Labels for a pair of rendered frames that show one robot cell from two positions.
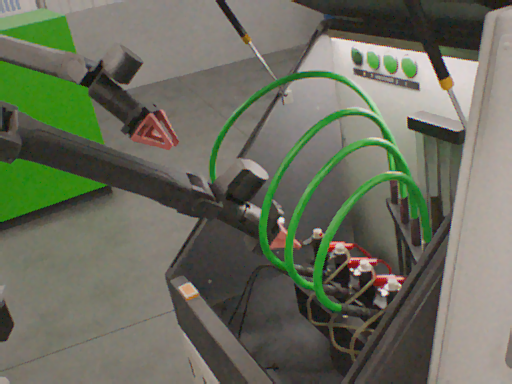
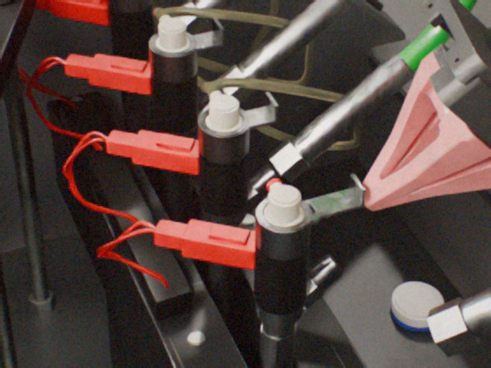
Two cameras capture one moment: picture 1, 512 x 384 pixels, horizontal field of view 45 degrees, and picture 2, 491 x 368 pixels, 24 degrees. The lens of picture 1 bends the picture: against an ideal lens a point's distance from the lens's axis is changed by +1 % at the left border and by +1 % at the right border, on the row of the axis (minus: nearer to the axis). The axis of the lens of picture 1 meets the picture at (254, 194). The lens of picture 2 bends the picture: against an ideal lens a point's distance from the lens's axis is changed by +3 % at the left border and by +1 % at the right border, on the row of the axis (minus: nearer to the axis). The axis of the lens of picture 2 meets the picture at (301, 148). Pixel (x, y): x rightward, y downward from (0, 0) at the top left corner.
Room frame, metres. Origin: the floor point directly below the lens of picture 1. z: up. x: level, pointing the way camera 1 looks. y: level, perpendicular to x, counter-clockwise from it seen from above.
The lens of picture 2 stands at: (1.51, -0.14, 1.49)
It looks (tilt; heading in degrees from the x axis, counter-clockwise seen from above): 39 degrees down; 176
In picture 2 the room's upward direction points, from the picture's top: 3 degrees clockwise
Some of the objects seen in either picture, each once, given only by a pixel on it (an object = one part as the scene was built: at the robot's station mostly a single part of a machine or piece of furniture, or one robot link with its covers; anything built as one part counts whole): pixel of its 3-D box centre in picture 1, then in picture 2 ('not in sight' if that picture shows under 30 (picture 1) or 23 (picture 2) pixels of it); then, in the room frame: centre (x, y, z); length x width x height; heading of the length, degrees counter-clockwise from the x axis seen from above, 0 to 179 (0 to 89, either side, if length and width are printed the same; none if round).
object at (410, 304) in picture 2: not in sight; (416, 305); (0.91, 0.00, 0.84); 0.04 x 0.04 x 0.01
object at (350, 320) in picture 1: (362, 340); (200, 315); (0.98, -0.16, 0.91); 0.34 x 0.10 x 0.15; 22
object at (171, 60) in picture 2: (365, 316); (193, 173); (0.94, -0.16, 1.00); 0.05 x 0.03 x 0.21; 112
